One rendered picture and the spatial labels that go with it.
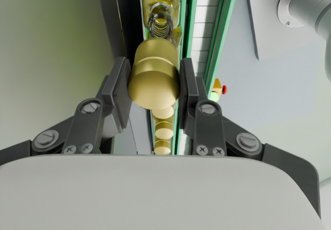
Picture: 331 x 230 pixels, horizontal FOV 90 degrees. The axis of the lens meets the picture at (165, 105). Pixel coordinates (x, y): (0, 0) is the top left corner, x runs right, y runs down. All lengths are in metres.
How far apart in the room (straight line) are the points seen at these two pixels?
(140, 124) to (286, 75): 0.81
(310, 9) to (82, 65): 0.67
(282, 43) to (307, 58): 0.22
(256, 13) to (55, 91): 0.75
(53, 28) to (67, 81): 0.06
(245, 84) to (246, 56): 0.18
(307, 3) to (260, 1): 0.15
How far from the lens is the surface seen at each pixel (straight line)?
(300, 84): 1.21
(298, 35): 0.94
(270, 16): 0.85
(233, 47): 0.89
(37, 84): 0.21
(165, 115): 0.26
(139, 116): 0.70
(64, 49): 0.25
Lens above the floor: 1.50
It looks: 45 degrees down
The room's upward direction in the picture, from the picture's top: 179 degrees counter-clockwise
